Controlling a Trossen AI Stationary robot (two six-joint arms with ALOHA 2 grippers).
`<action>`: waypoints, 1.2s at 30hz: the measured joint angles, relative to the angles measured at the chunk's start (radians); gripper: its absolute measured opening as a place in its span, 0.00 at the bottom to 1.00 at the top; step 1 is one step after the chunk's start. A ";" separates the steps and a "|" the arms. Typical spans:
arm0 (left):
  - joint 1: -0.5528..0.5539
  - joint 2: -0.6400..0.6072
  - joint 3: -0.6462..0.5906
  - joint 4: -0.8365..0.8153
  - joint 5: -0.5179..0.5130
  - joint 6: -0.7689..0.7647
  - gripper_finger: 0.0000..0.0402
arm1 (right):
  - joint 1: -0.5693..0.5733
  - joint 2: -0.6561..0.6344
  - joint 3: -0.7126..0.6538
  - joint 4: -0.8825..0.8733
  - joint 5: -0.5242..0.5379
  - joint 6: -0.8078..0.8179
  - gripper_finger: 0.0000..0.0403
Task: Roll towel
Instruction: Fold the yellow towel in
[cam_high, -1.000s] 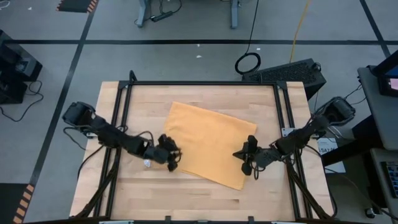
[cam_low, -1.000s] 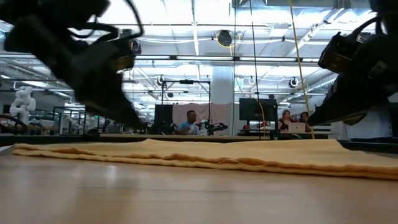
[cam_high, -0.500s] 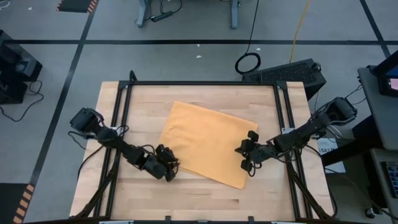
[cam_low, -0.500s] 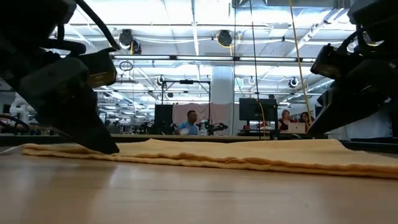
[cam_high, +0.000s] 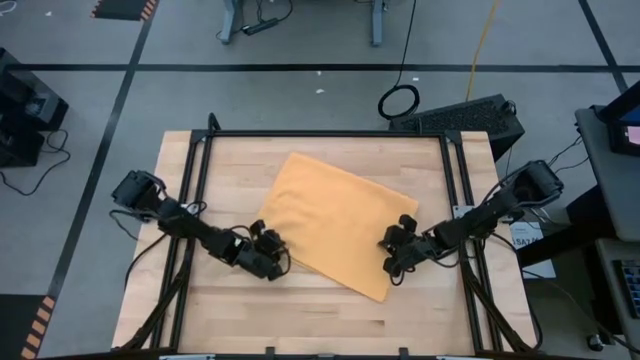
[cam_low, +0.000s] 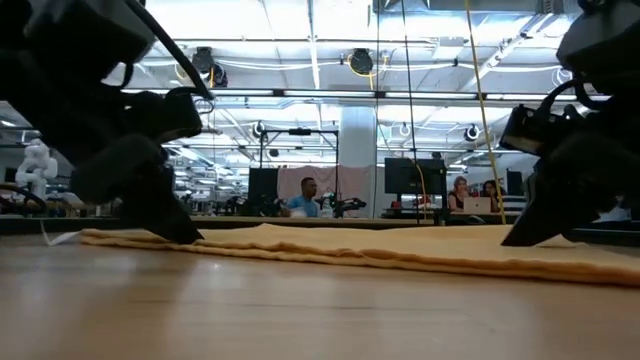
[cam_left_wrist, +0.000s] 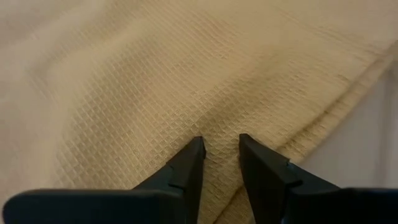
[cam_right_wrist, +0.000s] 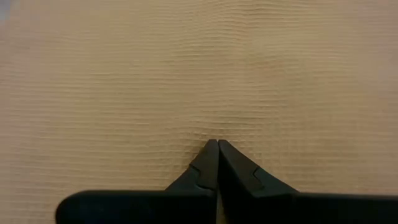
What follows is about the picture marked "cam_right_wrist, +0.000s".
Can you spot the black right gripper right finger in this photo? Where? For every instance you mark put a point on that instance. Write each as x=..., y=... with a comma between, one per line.
x=264, y=205

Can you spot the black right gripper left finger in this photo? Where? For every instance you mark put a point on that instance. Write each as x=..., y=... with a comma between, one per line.
x=174, y=205

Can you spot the yellow towel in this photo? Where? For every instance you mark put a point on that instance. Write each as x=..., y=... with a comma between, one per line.
x=199, y=77

